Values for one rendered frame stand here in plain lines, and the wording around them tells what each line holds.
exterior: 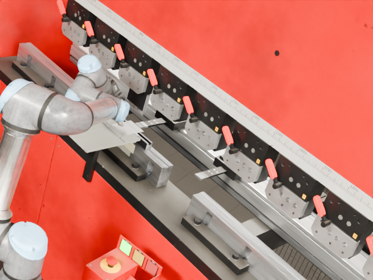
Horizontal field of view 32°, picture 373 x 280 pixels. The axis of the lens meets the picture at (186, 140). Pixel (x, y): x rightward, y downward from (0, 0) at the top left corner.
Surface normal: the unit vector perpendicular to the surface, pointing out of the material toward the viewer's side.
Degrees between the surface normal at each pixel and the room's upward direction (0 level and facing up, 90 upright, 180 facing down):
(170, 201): 0
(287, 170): 90
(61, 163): 90
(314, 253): 90
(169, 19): 90
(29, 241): 7
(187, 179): 0
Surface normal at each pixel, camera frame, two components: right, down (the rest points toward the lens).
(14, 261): -0.30, 0.40
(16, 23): 0.66, 0.54
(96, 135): 0.28, -0.83
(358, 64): -0.70, 0.17
